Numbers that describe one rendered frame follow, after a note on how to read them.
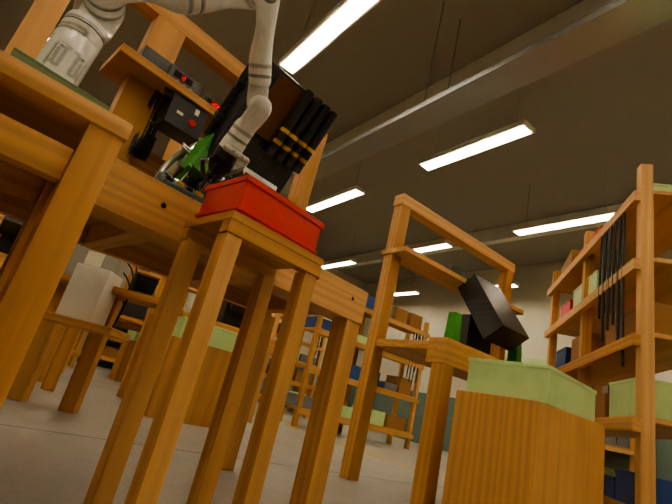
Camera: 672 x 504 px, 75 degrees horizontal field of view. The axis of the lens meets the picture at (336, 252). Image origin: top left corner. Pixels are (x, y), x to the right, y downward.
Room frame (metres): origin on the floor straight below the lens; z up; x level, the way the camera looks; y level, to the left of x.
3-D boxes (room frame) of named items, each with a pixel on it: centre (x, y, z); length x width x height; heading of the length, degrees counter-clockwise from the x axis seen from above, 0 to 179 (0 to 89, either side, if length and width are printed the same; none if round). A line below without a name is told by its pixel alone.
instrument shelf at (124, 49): (1.85, 0.78, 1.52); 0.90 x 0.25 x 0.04; 133
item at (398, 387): (7.48, -0.86, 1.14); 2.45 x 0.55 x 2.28; 123
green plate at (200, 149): (1.57, 0.61, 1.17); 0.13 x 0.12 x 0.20; 133
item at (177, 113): (1.74, 0.82, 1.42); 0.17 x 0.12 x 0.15; 133
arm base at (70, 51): (0.86, 0.70, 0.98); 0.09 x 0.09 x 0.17; 46
